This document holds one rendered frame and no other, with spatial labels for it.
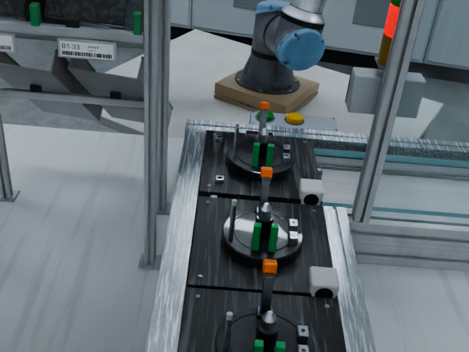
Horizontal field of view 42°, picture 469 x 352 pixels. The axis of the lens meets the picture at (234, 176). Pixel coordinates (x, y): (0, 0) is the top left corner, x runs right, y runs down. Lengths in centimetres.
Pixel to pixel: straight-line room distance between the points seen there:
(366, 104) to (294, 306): 37
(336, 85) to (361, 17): 229
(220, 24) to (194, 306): 352
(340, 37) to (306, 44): 271
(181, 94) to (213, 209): 70
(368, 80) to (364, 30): 319
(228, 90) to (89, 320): 87
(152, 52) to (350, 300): 50
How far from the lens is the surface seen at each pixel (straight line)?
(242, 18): 430
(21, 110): 356
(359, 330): 98
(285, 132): 143
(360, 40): 428
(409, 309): 118
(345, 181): 137
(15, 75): 120
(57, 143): 155
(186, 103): 173
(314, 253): 107
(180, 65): 196
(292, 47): 155
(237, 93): 172
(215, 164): 126
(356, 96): 107
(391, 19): 103
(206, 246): 105
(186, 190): 121
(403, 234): 121
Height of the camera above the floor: 165
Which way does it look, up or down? 34 degrees down
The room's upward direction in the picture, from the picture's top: 6 degrees clockwise
